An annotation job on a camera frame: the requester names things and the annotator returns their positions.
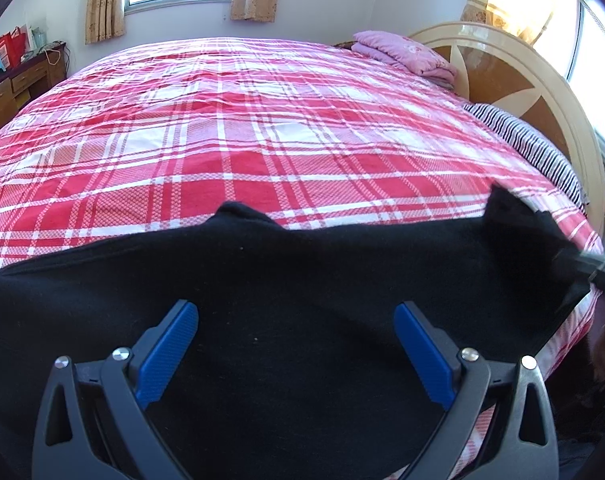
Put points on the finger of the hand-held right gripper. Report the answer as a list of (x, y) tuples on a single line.
[(589, 262)]

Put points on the pink folded blanket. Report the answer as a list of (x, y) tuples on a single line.
[(407, 52)]

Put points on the large side window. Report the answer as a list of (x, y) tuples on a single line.
[(594, 75)]

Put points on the orange patterned curtain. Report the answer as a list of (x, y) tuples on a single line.
[(512, 5)]

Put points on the red gift bag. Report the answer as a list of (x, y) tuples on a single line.
[(7, 50)]

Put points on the black pants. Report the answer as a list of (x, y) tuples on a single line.
[(302, 285)]

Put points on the red plaid bed sheet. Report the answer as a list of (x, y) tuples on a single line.
[(232, 135)]

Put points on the striped pillow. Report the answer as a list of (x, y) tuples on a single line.
[(527, 142)]

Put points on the pale translucent bag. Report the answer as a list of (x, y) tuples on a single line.
[(38, 39)]

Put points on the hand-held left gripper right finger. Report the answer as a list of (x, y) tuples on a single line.
[(425, 355)]

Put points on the wooden bed headboard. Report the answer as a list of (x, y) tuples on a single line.
[(512, 80)]

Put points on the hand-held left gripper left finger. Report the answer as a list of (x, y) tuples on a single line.
[(165, 355)]

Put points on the brown wooden desk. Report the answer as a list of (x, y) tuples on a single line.
[(12, 95)]

